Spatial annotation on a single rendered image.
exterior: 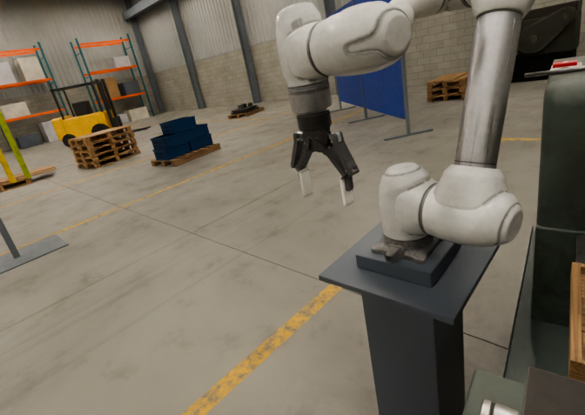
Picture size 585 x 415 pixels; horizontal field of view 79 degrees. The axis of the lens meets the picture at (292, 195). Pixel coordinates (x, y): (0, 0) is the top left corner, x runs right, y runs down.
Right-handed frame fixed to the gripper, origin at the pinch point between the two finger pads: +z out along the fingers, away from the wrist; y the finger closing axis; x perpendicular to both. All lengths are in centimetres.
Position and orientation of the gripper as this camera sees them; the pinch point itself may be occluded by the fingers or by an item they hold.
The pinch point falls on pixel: (326, 195)
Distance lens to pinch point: 86.0
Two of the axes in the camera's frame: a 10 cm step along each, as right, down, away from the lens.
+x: -7.4, 3.6, -5.7
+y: -6.5, -1.5, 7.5
